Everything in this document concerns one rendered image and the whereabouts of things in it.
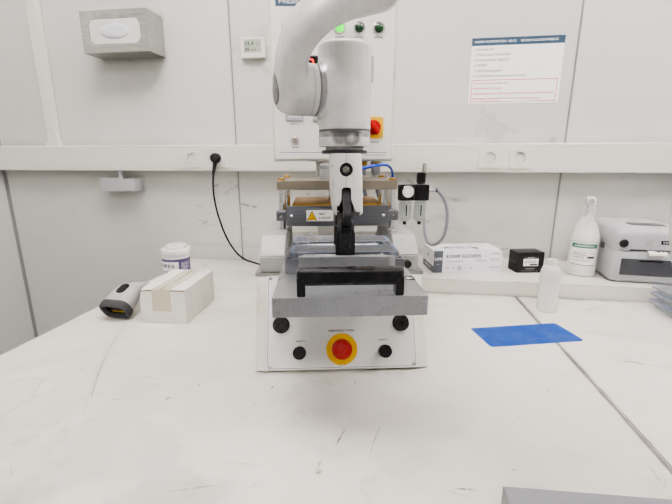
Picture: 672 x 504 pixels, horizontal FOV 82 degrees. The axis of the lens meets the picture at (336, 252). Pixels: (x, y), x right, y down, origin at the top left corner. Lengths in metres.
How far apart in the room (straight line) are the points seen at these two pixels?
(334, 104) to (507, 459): 0.57
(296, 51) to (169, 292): 0.69
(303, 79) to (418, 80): 0.96
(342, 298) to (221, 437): 0.28
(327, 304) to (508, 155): 1.08
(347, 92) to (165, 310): 0.71
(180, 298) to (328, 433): 0.56
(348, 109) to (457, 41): 0.98
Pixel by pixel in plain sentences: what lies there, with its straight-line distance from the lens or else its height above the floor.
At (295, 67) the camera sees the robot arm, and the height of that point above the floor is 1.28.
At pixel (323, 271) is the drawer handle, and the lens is 0.53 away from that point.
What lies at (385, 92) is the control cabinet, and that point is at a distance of 1.12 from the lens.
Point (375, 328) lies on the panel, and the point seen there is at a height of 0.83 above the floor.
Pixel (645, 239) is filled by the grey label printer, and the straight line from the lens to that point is 1.44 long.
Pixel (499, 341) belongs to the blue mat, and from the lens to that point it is 0.98.
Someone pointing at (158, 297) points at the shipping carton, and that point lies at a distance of 1.07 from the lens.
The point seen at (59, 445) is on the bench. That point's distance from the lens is 0.75.
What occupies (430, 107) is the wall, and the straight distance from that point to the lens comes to 1.52.
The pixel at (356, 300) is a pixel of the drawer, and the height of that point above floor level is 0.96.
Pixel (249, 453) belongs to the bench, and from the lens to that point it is 0.63.
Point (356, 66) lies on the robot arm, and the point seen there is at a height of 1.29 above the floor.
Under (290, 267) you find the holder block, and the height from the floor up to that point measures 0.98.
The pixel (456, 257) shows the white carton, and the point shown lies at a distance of 1.31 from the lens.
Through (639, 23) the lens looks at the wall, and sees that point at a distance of 1.74.
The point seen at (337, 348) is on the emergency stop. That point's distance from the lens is 0.78.
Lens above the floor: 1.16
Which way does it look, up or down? 13 degrees down
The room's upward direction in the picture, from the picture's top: straight up
